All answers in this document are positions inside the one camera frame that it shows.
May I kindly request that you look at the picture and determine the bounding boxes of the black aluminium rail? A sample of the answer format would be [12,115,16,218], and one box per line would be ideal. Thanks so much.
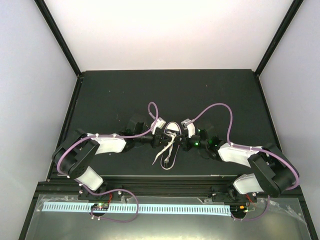
[77,175,238,200]

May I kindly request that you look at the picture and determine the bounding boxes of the controller board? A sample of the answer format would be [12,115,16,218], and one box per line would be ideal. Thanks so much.
[90,203,109,211]
[230,205,251,213]

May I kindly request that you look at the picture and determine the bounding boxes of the white slotted cable duct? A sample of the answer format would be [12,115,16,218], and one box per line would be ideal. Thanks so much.
[41,202,231,217]

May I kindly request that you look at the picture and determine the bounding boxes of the black table mat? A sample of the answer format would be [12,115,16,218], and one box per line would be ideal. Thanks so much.
[62,69,279,177]

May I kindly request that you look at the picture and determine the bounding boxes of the left controller board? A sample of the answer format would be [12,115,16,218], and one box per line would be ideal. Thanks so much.
[90,203,109,211]

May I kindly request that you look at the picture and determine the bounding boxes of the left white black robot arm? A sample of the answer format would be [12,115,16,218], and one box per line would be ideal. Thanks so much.
[51,114,166,200]

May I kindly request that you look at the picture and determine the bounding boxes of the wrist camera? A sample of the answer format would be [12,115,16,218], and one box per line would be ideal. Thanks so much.
[181,118,196,138]
[150,117,166,132]

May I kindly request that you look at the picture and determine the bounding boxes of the black white sneaker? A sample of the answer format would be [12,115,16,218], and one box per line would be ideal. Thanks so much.
[160,121,182,171]

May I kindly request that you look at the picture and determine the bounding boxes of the right controller board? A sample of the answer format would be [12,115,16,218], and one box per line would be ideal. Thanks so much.
[230,205,251,213]

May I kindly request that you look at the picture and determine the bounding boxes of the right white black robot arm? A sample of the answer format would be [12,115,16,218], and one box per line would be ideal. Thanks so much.
[180,118,299,202]

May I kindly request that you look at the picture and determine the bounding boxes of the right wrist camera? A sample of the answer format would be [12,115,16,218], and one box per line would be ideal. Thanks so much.
[181,118,196,138]

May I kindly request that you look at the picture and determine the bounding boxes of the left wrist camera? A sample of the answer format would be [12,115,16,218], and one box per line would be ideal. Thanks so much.
[150,117,166,132]

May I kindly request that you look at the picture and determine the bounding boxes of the black right frame post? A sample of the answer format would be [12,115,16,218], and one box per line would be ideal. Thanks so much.
[254,0,304,77]

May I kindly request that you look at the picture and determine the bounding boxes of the black frame post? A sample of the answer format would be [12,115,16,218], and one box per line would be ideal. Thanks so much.
[254,0,304,77]
[34,0,82,77]

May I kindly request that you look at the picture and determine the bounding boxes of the black left frame post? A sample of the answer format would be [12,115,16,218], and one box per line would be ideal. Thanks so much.
[34,0,82,77]

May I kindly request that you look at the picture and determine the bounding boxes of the white shoelace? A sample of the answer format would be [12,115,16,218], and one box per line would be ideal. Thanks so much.
[152,131,178,170]

